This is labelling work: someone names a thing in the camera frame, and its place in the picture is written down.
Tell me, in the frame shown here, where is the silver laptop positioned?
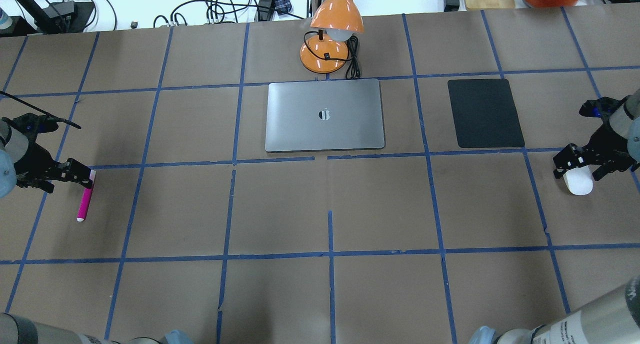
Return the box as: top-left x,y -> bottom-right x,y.
264,79 -> 386,153

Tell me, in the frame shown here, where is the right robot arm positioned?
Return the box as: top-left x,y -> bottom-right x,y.
553,91 -> 640,181

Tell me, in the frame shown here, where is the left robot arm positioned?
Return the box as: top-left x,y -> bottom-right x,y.
1,113 -> 94,197

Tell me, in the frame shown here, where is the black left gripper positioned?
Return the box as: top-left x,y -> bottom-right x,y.
1,113 -> 95,194

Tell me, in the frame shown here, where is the pink marker pen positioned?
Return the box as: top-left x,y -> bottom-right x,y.
77,170 -> 96,222

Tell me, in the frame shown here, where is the white computer mouse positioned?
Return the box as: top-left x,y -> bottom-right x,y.
563,178 -> 594,196

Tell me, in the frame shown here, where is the orange desk lamp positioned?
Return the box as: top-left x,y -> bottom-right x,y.
299,0 -> 365,80

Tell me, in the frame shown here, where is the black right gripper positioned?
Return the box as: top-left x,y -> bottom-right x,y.
552,98 -> 639,181

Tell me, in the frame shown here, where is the black mousepad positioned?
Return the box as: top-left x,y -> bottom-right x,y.
447,79 -> 525,149

